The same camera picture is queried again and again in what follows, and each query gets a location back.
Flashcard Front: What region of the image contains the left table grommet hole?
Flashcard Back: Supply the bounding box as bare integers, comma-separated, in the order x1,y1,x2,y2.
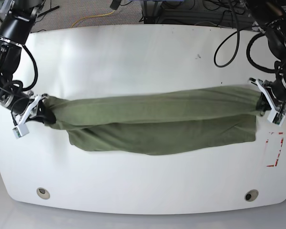
36,187,50,199

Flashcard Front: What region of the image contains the yellow cable on floor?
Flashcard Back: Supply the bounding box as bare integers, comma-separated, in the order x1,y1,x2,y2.
72,9,116,28

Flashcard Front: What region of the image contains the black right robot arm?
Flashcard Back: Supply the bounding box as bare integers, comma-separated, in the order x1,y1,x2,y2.
0,0,56,138

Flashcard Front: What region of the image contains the right table grommet hole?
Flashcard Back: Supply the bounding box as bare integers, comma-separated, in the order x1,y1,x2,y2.
245,189,259,202

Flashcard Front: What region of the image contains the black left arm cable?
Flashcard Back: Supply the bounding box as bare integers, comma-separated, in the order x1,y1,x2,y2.
214,0,277,73

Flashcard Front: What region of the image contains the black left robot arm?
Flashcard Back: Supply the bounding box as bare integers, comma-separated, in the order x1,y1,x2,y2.
241,0,286,125

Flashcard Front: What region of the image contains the red tape rectangle marking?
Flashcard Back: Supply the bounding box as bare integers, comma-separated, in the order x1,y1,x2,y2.
263,132,285,168

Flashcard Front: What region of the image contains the table grommet hole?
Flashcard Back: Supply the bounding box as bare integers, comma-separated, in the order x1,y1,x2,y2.
36,187,50,199
245,189,259,202

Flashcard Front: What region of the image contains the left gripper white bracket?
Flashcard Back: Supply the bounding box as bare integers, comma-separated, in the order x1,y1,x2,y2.
248,77,286,125

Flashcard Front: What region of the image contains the olive green T-shirt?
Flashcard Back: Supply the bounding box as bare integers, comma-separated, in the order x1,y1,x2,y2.
44,86,260,156

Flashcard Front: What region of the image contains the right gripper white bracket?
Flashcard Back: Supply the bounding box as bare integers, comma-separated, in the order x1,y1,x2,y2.
11,94,56,138

